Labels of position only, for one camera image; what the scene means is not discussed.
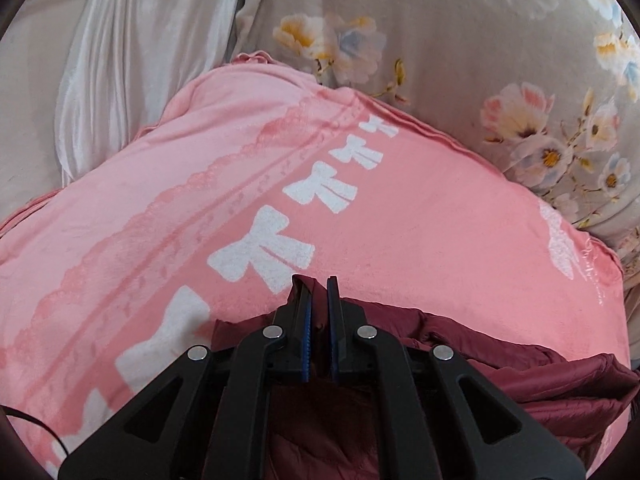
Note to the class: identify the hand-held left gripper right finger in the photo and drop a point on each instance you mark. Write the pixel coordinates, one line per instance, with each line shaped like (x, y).
(334, 330)

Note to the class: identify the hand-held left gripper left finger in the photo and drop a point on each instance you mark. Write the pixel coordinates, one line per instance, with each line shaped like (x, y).
(305, 330)

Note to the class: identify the maroon puffer jacket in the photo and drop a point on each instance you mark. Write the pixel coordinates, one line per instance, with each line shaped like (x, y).
(550, 385)

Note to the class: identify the pink blanket with white bows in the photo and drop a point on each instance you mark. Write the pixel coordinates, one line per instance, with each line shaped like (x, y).
(400, 210)

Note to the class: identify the grey floral bed sheet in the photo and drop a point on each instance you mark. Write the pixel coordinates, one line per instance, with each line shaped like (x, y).
(450, 35)

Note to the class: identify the white satin curtain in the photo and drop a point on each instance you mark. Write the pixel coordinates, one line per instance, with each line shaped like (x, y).
(140, 35)

